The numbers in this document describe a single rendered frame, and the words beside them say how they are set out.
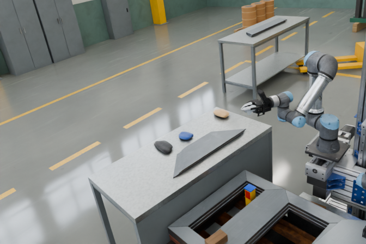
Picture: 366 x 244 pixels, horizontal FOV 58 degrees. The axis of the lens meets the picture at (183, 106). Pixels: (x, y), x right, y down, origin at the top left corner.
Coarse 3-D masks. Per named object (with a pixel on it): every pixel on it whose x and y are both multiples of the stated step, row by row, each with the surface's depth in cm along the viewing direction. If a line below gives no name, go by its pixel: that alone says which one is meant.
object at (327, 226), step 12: (240, 192) 228; (216, 204) 216; (288, 204) 209; (204, 216) 210; (276, 216) 202; (300, 216) 203; (312, 216) 198; (168, 228) 202; (192, 228) 204; (264, 228) 195; (324, 228) 192; (180, 240) 196; (252, 240) 188
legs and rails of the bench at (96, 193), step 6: (96, 192) 234; (96, 198) 235; (96, 204) 241; (102, 204) 240; (102, 210) 242; (120, 210) 204; (102, 216) 243; (126, 216) 199; (102, 222) 248; (108, 222) 248; (132, 222) 195; (108, 228) 250; (108, 234) 251; (108, 240) 255; (114, 240) 256
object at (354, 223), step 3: (342, 219) 191; (345, 219) 190; (348, 219) 190; (348, 222) 188; (351, 222) 188; (354, 222) 188; (357, 222) 188; (360, 222) 187; (354, 225) 186; (357, 225) 186; (360, 225) 185; (363, 225) 185; (357, 228) 184; (360, 228) 184; (363, 228) 183
